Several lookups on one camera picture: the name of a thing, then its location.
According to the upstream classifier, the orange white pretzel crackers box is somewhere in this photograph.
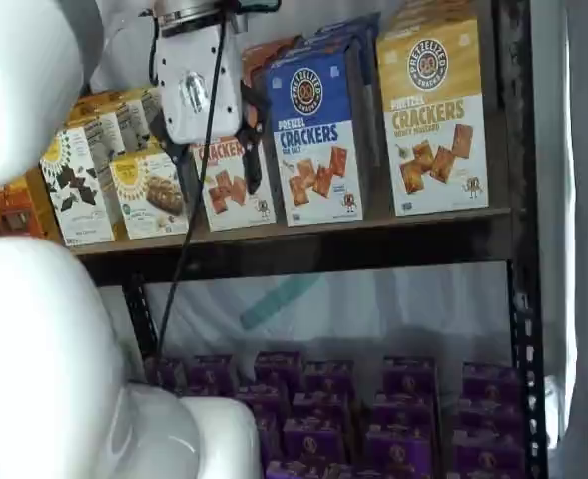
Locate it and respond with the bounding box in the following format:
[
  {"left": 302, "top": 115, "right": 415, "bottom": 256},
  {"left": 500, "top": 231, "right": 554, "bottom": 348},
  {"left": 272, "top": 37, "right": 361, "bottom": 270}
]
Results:
[
  {"left": 242, "top": 34, "right": 305, "bottom": 85},
  {"left": 191, "top": 137, "right": 279, "bottom": 233}
]

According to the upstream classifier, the long black gripper cable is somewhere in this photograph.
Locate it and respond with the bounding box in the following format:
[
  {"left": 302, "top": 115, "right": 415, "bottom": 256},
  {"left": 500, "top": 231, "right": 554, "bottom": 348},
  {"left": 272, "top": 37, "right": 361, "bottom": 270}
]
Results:
[{"left": 153, "top": 22, "right": 228, "bottom": 363}]

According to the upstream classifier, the blue white sea salt crackers box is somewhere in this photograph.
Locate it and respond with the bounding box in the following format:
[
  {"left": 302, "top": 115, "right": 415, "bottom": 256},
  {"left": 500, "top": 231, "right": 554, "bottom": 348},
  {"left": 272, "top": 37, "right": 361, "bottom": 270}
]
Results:
[
  {"left": 273, "top": 11, "right": 382, "bottom": 151},
  {"left": 265, "top": 48, "right": 365, "bottom": 227}
]

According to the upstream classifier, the purple snack box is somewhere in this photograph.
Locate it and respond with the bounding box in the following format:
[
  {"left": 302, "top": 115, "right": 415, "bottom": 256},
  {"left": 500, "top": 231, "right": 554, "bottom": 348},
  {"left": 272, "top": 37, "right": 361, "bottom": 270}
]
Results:
[
  {"left": 356, "top": 461, "right": 445, "bottom": 479},
  {"left": 461, "top": 362, "right": 522, "bottom": 401},
  {"left": 382, "top": 355, "right": 437, "bottom": 395},
  {"left": 254, "top": 350, "right": 304, "bottom": 393},
  {"left": 446, "top": 468, "right": 525, "bottom": 479},
  {"left": 364, "top": 423, "right": 438, "bottom": 466},
  {"left": 188, "top": 353, "right": 239, "bottom": 396},
  {"left": 304, "top": 359, "right": 355, "bottom": 396},
  {"left": 292, "top": 391, "right": 350, "bottom": 423},
  {"left": 456, "top": 396, "right": 524, "bottom": 435},
  {"left": 371, "top": 391, "right": 437, "bottom": 426},
  {"left": 265, "top": 458, "right": 355, "bottom": 479},
  {"left": 235, "top": 383, "right": 288, "bottom": 416},
  {"left": 146, "top": 356, "right": 189, "bottom": 396},
  {"left": 282, "top": 417, "right": 348, "bottom": 463},
  {"left": 451, "top": 431, "right": 527, "bottom": 473}
]

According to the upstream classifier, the yellow white honey mustard crackers box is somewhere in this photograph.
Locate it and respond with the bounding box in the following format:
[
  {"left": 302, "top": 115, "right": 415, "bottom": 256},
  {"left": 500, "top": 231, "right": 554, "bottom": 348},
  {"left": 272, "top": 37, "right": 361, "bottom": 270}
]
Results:
[
  {"left": 375, "top": 18, "right": 490, "bottom": 218},
  {"left": 386, "top": 0, "right": 480, "bottom": 32}
]

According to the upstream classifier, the dark metal shelf unit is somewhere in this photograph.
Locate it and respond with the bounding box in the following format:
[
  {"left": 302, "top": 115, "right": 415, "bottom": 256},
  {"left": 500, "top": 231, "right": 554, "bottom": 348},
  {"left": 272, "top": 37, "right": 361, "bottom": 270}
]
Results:
[{"left": 68, "top": 0, "right": 550, "bottom": 479}]

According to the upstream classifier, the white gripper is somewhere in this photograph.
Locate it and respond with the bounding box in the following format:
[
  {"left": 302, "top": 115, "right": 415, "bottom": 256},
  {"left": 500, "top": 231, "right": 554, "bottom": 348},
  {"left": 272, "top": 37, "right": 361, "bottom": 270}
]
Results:
[{"left": 148, "top": 23, "right": 273, "bottom": 197}]

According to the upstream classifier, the short black cable loop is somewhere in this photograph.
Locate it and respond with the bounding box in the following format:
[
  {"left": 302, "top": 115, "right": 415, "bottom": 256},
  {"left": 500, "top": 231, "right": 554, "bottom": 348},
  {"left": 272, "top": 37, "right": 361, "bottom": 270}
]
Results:
[{"left": 146, "top": 8, "right": 164, "bottom": 87}]

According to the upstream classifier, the white chocolate pieces snack box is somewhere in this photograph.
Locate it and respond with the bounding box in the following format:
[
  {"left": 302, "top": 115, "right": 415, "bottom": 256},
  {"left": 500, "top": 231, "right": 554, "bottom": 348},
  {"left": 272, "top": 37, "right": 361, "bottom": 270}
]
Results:
[
  {"left": 66, "top": 92, "right": 126, "bottom": 154},
  {"left": 40, "top": 124, "right": 117, "bottom": 248}
]

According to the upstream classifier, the orange brown snack box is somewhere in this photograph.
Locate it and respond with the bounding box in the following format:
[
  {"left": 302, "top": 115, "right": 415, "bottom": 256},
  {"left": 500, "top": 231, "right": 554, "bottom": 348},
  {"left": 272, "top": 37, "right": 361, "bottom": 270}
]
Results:
[{"left": 0, "top": 174, "right": 59, "bottom": 241}]

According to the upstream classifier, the yellow white granola bar box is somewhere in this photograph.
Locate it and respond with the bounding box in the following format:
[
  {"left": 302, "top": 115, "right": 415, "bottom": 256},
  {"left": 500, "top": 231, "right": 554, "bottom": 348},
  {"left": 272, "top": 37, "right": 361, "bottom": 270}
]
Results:
[
  {"left": 108, "top": 148, "right": 191, "bottom": 240},
  {"left": 115, "top": 88, "right": 164, "bottom": 152}
]

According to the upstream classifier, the teal tape strip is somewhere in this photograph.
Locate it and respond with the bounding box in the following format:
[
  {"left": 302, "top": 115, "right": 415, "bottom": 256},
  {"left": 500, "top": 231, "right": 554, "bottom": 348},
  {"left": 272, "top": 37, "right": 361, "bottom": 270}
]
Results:
[{"left": 238, "top": 275, "right": 325, "bottom": 330}]

